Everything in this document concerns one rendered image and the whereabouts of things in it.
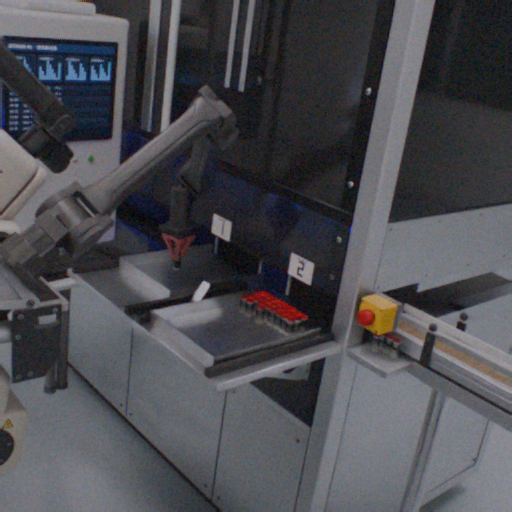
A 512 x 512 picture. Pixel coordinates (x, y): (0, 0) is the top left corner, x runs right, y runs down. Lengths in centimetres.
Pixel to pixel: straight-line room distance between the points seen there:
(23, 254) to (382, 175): 82
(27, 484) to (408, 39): 190
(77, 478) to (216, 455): 57
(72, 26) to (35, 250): 111
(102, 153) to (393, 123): 109
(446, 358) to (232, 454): 83
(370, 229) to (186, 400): 102
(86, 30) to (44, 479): 152
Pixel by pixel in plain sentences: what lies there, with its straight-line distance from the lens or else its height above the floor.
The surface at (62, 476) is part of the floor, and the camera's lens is 263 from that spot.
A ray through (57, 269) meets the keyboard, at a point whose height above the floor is 83.
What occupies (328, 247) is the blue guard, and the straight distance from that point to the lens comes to 173.
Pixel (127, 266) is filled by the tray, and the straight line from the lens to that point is 199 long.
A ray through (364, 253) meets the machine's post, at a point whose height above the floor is 113.
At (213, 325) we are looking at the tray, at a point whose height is 88.
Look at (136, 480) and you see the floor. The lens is 261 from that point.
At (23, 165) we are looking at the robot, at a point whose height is 132.
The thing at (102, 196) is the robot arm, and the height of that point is 129.
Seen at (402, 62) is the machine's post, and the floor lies 158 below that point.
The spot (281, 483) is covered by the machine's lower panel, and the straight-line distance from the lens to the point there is 209.
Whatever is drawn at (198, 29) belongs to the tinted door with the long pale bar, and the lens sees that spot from 212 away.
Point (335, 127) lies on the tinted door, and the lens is 170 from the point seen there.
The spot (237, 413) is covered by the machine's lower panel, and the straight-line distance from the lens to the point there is 215.
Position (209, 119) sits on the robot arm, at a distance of 134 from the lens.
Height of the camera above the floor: 166
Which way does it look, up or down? 21 degrees down
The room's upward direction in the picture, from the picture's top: 8 degrees clockwise
